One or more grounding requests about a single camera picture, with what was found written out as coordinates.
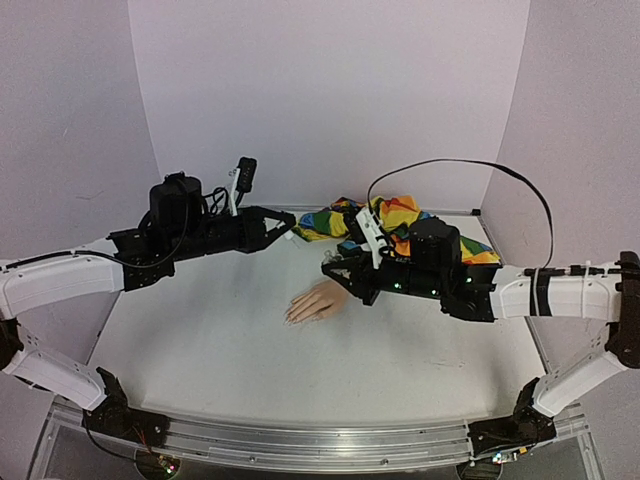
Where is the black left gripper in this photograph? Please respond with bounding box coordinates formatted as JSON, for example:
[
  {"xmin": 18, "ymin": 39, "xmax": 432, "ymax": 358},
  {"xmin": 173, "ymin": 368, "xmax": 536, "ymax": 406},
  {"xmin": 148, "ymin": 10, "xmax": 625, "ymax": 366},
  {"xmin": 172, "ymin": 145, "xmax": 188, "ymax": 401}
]
[{"xmin": 170, "ymin": 206, "xmax": 299, "ymax": 264}]

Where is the clear nail polish bottle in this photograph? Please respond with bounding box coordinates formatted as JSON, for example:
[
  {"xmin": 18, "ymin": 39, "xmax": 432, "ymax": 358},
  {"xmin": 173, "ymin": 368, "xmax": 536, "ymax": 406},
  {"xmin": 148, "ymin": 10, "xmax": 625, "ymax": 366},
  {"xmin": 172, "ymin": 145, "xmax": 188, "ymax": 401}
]
[{"xmin": 323, "ymin": 250, "xmax": 343, "ymax": 264}]

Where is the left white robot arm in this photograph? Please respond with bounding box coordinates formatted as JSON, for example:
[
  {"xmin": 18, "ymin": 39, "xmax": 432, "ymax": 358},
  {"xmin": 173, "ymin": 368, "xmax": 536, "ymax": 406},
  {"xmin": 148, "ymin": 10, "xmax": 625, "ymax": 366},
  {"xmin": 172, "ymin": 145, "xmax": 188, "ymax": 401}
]
[{"xmin": 1, "ymin": 167, "xmax": 296, "ymax": 447}]

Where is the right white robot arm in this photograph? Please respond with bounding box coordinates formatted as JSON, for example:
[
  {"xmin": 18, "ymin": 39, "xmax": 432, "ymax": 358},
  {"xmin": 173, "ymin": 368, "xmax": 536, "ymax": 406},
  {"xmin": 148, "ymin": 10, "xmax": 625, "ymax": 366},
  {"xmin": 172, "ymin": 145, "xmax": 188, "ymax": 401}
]
[{"xmin": 322, "ymin": 211, "xmax": 639, "ymax": 462}]

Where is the mannequin hand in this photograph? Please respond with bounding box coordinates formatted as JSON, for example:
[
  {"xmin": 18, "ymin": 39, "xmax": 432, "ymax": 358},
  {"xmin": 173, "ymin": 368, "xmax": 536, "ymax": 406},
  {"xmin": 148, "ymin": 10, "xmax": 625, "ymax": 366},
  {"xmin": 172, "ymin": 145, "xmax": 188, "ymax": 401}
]
[{"xmin": 285, "ymin": 280, "xmax": 349, "ymax": 325}]

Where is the colourful rainbow jacket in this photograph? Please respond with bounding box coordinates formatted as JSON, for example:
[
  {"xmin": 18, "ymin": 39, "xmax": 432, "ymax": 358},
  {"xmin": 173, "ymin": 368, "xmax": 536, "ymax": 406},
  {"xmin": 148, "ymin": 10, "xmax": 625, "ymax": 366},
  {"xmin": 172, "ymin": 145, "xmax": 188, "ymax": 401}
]
[{"xmin": 292, "ymin": 195, "xmax": 501, "ymax": 265}]

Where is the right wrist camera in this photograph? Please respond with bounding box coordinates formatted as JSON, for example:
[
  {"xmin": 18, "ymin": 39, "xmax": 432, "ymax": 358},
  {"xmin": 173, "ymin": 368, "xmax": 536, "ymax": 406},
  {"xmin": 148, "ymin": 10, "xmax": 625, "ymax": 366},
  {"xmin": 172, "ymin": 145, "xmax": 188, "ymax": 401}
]
[{"xmin": 344, "ymin": 206, "xmax": 392, "ymax": 269}]

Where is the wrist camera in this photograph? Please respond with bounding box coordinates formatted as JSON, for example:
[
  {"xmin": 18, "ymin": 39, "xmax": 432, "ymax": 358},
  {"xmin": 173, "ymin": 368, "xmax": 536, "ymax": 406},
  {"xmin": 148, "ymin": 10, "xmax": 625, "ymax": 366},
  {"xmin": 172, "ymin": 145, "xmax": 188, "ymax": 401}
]
[
  {"xmin": 344, "ymin": 206, "xmax": 392, "ymax": 269},
  {"xmin": 230, "ymin": 157, "xmax": 257, "ymax": 216}
]

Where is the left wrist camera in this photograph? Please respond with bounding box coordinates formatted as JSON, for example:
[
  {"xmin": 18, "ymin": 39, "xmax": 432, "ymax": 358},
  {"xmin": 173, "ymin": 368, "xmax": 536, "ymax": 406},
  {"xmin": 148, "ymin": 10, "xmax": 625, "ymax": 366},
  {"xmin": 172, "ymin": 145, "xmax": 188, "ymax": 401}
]
[{"xmin": 230, "ymin": 157, "xmax": 257, "ymax": 216}]

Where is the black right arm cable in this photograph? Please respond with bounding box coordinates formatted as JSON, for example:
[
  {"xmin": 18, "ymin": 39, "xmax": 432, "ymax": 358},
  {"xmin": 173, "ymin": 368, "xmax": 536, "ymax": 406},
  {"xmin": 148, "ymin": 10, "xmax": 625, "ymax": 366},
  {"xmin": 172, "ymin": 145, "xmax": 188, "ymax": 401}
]
[{"xmin": 366, "ymin": 158, "xmax": 557, "ymax": 271}]

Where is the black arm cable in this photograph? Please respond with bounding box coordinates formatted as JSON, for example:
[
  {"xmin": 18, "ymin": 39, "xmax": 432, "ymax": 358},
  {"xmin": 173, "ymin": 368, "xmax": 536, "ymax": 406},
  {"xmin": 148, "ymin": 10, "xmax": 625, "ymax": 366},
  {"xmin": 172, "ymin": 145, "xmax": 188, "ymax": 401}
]
[
  {"xmin": 366, "ymin": 158, "xmax": 557, "ymax": 271},
  {"xmin": 79, "ymin": 404, "xmax": 146, "ymax": 464}
]

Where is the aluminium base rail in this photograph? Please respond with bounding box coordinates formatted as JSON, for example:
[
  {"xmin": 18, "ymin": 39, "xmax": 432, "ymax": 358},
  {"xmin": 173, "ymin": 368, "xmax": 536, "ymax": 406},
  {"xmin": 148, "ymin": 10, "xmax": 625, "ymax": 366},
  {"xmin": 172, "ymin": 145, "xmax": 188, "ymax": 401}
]
[{"xmin": 28, "ymin": 398, "xmax": 603, "ymax": 479}]

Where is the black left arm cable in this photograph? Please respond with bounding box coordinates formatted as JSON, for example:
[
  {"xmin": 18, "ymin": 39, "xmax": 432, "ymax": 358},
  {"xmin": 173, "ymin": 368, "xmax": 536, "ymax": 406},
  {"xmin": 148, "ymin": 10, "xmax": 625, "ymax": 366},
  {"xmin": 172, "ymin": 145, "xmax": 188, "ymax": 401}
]
[{"xmin": 79, "ymin": 404, "xmax": 146, "ymax": 464}]

